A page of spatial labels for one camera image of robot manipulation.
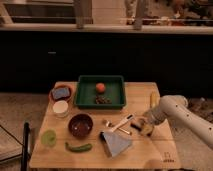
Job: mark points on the brown nuts pile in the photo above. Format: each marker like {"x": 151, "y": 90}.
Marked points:
{"x": 102, "y": 100}

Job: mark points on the light green cup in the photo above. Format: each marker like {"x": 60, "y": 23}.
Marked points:
{"x": 48, "y": 138}

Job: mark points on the dark purple bowl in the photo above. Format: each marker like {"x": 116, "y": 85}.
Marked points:
{"x": 80, "y": 125}

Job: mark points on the blue sponge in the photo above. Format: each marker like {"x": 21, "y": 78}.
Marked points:
{"x": 61, "y": 92}

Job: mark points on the yellow banana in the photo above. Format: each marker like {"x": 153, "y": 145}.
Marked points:
{"x": 153, "y": 99}

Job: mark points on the green cucumber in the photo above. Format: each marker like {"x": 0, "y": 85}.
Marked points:
{"x": 78, "y": 149}

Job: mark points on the white handled utensil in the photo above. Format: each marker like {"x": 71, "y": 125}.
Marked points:
{"x": 122, "y": 122}

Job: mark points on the orange ball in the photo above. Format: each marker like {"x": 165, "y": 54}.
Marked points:
{"x": 100, "y": 87}

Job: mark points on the orange-rimmed plate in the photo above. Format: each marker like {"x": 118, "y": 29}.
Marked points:
{"x": 66, "y": 99}

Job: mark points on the white cup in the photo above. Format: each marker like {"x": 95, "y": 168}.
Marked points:
{"x": 60, "y": 108}

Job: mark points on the blue grey folded cloth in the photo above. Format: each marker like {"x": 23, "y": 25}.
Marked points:
{"x": 114, "y": 143}

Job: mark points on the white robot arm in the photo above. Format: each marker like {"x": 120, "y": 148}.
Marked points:
{"x": 177, "y": 106}

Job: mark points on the green plastic tray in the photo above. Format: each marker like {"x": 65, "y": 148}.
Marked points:
{"x": 86, "y": 92}

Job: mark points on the black chair frame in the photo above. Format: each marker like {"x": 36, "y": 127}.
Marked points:
{"x": 25, "y": 154}

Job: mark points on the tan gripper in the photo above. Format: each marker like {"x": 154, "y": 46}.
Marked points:
{"x": 146, "y": 128}

